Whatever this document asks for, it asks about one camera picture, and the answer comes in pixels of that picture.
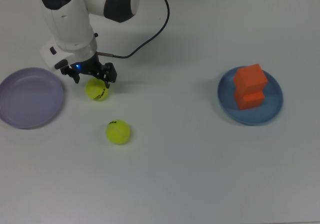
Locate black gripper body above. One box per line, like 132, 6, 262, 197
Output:
68, 53, 104, 77

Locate yellow tennis ball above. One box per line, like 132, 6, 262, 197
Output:
105, 119, 131, 145
85, 78, 110, 102

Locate orange cube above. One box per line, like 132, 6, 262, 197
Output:
234, 88, 266, 111
233, 63, 269, 97

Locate purple plate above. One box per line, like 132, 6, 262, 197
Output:
0, 67, 65, 130

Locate blue plate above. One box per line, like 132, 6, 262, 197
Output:
216, 66, 284, 126

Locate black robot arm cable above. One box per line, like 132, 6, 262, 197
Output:
96, 0, 171, 59

